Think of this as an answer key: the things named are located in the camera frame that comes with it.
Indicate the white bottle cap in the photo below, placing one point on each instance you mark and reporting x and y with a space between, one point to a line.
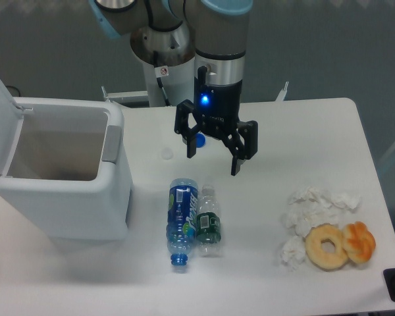
167 153

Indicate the orange glazed bread roll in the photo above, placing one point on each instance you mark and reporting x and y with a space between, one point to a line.
358 242

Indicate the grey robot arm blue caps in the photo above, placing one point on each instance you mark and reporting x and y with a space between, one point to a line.
196 50

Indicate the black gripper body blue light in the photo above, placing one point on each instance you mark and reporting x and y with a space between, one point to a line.
216 107

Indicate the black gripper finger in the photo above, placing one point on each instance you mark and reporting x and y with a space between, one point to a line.
241 139
181 126

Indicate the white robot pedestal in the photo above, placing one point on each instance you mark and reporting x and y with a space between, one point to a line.
167 60

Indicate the blue plastic bottle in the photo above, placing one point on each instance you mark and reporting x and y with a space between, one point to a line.
181 222

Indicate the crumpled white tissue pile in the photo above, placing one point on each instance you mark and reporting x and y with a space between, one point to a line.
311 207

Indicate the small crumpled white tissue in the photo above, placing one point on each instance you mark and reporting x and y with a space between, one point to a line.
293 253

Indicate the ring doughnut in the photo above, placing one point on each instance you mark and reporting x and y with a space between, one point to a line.
324 247

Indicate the white bin lid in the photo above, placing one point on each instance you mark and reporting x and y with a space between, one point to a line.
11 121

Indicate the white open trash bin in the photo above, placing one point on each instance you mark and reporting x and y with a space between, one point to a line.
70 175

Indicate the blue bottle cap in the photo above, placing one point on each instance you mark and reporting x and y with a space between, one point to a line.
200 140

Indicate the clear bottle green label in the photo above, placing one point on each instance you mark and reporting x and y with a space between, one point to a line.
208 233

